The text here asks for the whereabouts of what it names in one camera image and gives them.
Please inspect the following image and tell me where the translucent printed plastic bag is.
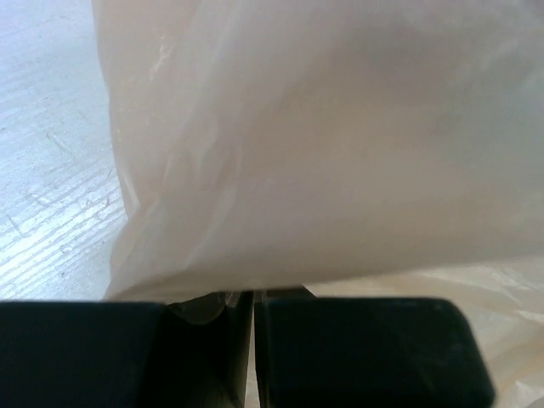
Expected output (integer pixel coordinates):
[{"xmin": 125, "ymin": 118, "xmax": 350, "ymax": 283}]
[{"xmin": 92, "ymin": 1, "xmax": 543, "ymax": 407}]

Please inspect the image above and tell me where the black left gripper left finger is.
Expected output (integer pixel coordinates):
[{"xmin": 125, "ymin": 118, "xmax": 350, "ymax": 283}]
[{"xmin": 1, "ymin": 292, "xmax": 253, "ymax": 407}]

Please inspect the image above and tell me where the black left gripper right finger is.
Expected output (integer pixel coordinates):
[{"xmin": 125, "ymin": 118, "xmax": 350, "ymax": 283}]
[{"xmin": 254, "ymin": 291, "xmax": 496, "ymax": 407}]

